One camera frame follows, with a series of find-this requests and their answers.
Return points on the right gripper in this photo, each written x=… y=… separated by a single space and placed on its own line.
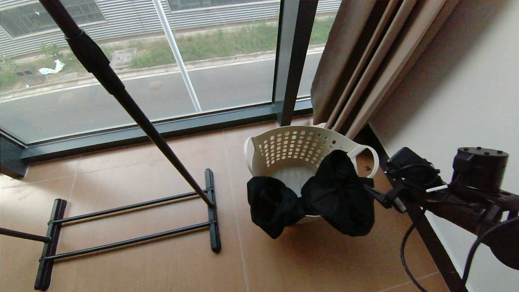
x=409 y=196

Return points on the black garment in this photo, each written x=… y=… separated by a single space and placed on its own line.
x=271 y=207
x=340 y=194

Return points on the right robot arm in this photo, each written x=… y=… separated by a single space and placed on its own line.
x=480 y=170

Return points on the white laundry basket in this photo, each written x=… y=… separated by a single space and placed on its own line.
x=256 y=162

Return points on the black clothes rack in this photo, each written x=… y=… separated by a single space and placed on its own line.
x=91 y=56

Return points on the beige curtain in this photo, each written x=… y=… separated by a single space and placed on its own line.
x=344 y=61

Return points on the window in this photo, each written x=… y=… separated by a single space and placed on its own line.
x=294 y=61

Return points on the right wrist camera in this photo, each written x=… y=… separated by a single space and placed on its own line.
x=409 y=162

